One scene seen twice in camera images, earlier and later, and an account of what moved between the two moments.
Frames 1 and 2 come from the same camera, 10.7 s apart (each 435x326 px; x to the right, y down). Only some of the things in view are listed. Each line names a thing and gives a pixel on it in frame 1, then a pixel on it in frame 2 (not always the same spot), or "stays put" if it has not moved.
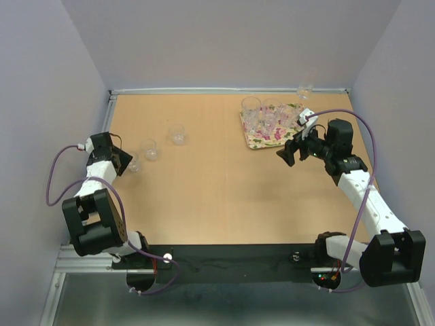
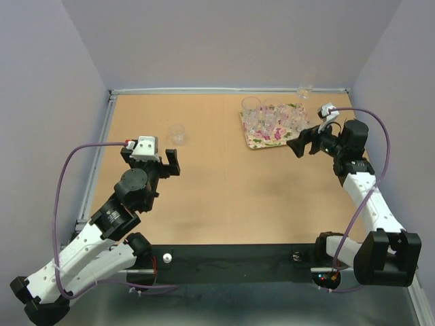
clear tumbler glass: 272,109 stays put
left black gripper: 126,159 → 172,168
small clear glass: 286,115 stays put
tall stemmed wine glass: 304,91 stays put
